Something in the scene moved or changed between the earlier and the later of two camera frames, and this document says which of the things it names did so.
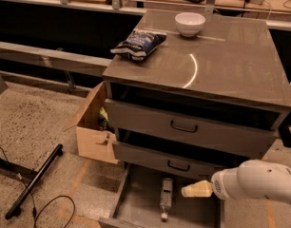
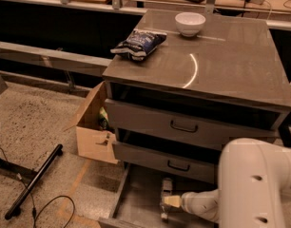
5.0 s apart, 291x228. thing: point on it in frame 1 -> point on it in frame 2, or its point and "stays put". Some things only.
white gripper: (219, 185) -> (191, 202)
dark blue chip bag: (139, 45) stays put
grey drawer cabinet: (194, 105) stays put
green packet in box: (104, 119) stays put
